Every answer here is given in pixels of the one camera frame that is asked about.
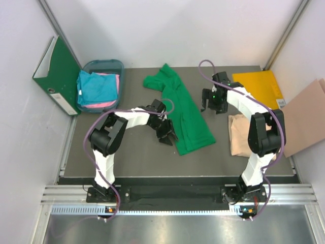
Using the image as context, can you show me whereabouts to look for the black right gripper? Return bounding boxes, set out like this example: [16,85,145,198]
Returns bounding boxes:
[201,88,228,115]

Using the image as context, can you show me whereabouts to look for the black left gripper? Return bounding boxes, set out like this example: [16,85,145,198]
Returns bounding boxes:
[148,118,178,145]

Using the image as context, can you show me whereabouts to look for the green t shirt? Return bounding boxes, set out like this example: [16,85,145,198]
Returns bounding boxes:
[143,64,216,156]

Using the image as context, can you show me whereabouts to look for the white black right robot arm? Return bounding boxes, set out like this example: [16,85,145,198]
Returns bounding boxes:
[201,72,286,203]

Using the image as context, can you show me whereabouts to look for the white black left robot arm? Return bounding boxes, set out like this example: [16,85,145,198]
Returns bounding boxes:
[84,99,178,202]

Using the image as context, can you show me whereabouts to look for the beige folded t shirt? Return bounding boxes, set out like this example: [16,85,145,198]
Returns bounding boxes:
[227,113,282,161]

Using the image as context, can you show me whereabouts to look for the yellow folder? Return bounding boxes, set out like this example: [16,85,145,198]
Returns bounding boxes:
[232,70,286,109]

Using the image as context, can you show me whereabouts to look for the pink t shirt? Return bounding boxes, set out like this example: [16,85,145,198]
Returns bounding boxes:
[82,73,121,109]

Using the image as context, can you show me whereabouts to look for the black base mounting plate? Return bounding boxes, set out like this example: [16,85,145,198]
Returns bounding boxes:
[86,186,267,205]

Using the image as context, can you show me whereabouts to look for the teal plastic bin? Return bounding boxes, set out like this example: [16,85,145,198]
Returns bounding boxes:
[77,59,125,113]

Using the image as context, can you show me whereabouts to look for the blue t shirt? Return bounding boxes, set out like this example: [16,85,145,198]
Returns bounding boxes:
[77,70,120,106]

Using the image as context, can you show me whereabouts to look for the brown cardboard sheet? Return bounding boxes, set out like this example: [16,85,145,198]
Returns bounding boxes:
[282,78,324,158]

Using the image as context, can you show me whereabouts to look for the green lever arch binder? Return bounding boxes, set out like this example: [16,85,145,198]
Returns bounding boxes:
[32,36,80,116]

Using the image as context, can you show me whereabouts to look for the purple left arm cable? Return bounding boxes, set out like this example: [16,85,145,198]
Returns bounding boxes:
[83,99,175,223]

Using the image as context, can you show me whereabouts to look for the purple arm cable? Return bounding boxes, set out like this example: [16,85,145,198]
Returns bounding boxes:
[83,99,175,223]
[198,59,285,221]

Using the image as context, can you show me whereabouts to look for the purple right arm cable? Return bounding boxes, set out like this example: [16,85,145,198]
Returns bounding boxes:
[198,59,285,221]

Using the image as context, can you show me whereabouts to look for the grey slotted cable duct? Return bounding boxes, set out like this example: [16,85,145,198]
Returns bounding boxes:
[51,205,255,216]

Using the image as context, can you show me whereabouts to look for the aluminium frame rail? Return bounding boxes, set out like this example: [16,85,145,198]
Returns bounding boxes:
[41,184,317,205]

